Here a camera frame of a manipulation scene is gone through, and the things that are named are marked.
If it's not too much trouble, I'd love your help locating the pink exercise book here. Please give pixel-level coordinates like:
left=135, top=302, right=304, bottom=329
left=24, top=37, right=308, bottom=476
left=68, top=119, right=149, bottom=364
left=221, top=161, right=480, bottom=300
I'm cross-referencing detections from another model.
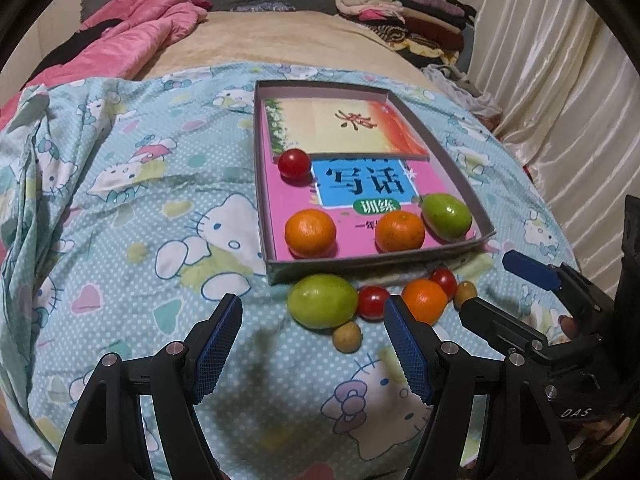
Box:
left=260, top=100, right=481, bottom=263

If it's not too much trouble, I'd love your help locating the large green fruit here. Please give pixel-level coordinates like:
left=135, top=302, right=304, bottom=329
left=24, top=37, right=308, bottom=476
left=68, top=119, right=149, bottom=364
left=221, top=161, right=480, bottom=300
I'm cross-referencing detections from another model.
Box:
left=286, top=274, right=359, bottom=330

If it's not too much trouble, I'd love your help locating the dark patterned cloth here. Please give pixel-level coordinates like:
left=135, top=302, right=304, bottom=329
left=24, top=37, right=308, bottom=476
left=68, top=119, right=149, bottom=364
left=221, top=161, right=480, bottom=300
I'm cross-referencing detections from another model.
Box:
left=232, top=2, right=296, bottom=14

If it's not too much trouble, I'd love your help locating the beige blanket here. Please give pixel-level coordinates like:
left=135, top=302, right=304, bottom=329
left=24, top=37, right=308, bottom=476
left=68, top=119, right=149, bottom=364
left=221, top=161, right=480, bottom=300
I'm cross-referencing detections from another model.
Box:
left=135, top=9, right=451, bottom=101

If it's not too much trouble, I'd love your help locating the small yellow round fruit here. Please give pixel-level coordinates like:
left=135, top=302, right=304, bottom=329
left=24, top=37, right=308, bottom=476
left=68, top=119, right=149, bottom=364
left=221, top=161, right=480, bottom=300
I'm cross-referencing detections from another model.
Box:
left=453, top=281, right=477, bottom=308
left=332, top=320, right=362, bottom=355

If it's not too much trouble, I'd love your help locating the small green fruit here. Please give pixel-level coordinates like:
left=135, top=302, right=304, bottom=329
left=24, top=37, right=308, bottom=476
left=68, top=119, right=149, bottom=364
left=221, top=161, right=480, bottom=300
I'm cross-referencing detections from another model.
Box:
left=421, top=193, right=473, bottom=242

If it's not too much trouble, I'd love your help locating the black cloth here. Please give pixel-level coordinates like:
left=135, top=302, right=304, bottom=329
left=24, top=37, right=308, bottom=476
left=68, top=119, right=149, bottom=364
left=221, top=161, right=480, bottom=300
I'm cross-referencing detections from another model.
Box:
left=35, top=19, right=123, bottom=73

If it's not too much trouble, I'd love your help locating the blue cartoon cat blanket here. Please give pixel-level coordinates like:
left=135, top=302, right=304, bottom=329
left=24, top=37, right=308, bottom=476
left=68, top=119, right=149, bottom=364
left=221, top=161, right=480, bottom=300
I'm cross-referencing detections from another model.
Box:
left=0, top=62, right=581, bottom=480

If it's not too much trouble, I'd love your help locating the red cherry tomato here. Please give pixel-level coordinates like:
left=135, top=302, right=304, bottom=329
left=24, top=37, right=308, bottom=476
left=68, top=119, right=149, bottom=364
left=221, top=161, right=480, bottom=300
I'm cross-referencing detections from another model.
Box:
left=429, top=267, right=458, bottom=301
left=357, top=285, right=392, bottom=322
left=277, top=147, right=312, bottom=181

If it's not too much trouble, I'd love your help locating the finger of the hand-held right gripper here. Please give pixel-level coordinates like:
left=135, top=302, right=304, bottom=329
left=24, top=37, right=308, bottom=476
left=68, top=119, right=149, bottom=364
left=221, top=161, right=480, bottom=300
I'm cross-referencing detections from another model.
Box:
left=502, top=251, right=619, bottom=322
left=459, top=297, right=552, bottom=362

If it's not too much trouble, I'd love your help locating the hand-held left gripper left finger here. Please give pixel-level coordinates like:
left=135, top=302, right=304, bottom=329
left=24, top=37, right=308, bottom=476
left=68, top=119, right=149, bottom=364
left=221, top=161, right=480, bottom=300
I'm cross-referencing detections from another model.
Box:
left=52, top=294, right=243, bottom=480

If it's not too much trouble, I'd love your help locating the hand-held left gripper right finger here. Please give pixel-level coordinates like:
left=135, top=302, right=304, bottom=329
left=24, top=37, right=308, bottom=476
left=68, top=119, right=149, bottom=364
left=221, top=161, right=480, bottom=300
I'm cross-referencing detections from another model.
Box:
left=384, top=296, right=576, bottom=480

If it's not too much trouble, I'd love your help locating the cream and orange book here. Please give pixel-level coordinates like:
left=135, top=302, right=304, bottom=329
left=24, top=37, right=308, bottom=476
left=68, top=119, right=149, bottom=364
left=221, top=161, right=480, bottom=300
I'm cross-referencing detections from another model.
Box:
left=263, top=97, right=432, bottom=163

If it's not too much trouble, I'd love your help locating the cream satin curtain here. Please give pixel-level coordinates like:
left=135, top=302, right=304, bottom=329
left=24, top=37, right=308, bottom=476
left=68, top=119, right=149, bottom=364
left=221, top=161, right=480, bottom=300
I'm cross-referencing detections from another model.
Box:
left=470, top=0, right=640, bottom=301

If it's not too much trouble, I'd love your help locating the shallow grey cardboard box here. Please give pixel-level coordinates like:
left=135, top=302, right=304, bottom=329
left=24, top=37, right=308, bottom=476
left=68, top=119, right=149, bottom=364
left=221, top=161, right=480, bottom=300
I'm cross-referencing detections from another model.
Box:
left=252, top=79, right=497, bottom=286

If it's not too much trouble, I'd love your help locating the white crumpled cloth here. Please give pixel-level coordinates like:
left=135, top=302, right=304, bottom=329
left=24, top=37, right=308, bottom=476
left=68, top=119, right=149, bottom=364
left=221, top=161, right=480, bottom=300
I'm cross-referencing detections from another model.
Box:
left=422, top=64, right=503, bottom=121

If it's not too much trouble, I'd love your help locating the orange tangerine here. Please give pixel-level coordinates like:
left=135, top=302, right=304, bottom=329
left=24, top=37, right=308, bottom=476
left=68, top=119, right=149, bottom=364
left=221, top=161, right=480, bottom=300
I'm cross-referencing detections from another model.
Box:
left=401, top=279, right=449, bottom=326
left=284, top=208, right=337, bottom=257
left=375, top=210, right=426, bottom=253

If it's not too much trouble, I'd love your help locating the pile of folded clothes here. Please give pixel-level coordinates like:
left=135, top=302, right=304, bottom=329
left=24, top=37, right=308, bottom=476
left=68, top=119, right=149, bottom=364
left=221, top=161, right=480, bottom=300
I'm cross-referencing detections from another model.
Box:
left=335, top=0, right=478, bottom=66

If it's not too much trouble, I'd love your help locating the pink quilt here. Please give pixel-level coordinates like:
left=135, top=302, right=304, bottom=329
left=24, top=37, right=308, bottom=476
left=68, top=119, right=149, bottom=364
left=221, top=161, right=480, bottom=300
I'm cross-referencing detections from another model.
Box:
left=0, top=0, right=211, bottom=131

